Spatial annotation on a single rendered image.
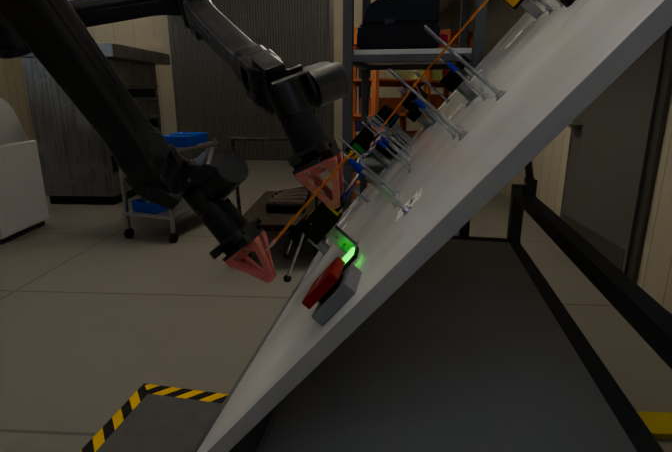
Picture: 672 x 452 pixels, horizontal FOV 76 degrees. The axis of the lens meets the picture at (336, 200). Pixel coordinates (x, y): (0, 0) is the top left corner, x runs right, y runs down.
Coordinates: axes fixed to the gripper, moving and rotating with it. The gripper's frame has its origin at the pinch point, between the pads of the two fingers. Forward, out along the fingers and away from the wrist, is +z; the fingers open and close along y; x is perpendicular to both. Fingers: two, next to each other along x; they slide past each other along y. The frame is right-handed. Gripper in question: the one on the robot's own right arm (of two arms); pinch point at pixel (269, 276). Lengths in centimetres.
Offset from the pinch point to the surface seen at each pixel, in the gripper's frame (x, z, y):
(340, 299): -16.3, 3.9, -23.9
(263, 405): -2.8, 7.9, -26.1
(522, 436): -18.0, 42.4, -4.8
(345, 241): -14.3, 2.8, -0.9
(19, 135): 251, -215, 295
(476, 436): -12.6, 38.1, -5.8
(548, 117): -42, 0, -29
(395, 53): -45, -26, 97
